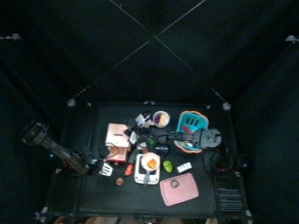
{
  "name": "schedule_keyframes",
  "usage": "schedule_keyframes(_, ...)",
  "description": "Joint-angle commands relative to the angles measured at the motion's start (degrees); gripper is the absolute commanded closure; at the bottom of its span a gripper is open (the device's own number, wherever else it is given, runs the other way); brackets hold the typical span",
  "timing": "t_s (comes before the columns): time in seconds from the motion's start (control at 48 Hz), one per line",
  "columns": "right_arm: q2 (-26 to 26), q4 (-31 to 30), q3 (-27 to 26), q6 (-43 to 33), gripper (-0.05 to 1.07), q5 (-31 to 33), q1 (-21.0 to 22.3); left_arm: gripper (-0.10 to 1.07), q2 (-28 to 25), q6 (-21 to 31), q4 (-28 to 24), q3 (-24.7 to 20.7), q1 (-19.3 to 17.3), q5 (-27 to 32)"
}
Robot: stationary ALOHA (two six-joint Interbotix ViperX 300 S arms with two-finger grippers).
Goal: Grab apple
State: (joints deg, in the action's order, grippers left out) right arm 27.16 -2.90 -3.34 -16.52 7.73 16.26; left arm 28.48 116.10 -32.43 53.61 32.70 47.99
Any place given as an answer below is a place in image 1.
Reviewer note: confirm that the white printed label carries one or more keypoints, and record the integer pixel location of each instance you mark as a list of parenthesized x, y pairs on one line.
[(230, 199)]

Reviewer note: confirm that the green toy leaf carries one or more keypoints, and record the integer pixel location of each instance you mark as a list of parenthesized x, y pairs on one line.
[(167, 166)]

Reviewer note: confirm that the pink cutting board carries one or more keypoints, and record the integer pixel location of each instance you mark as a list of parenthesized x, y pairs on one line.
[(179, 189)]

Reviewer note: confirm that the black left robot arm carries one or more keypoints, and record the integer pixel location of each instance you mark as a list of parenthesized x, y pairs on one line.
[(58, 149)]

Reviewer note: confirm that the white toy stove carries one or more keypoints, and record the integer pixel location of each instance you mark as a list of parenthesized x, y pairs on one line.
[(147, 176)]

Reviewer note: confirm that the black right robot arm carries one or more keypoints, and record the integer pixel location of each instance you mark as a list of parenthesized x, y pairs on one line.
[(213, 140)]

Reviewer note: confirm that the white pan with orange food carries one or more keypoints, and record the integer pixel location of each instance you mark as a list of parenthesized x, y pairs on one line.
[(151, 162)]

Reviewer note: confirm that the small white block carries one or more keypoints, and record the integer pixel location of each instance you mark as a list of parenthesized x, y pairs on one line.
[(185, 167)]

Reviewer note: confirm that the small brown toy food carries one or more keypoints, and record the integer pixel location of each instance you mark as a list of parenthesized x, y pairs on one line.
[(119, 181)]

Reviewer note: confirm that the metal frame clamp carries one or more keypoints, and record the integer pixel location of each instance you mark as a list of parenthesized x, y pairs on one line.
[(291, 38), (71, 102), (226, 106)]

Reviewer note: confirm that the white toy card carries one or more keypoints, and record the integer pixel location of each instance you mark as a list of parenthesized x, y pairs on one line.
[(134, 137)]

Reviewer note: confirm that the black round lid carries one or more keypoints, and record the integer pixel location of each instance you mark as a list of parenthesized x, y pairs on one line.
[(162, 149)]

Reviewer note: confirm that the teal tray with orange rim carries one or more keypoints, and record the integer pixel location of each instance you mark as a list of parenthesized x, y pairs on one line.
[(191, 127)]

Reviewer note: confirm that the orange toy carrot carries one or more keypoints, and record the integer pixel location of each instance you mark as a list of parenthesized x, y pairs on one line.
[(129, 170)]

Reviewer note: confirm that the white and black toy cube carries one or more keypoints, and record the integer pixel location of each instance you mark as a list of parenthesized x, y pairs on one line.
[(143, 120)]

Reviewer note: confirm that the pink wooden drawer box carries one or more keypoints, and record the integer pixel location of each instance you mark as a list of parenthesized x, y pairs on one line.
[(118, 140)]

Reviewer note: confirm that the green toy vegetable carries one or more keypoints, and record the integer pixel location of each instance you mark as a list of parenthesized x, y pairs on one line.
[(151, 141)]

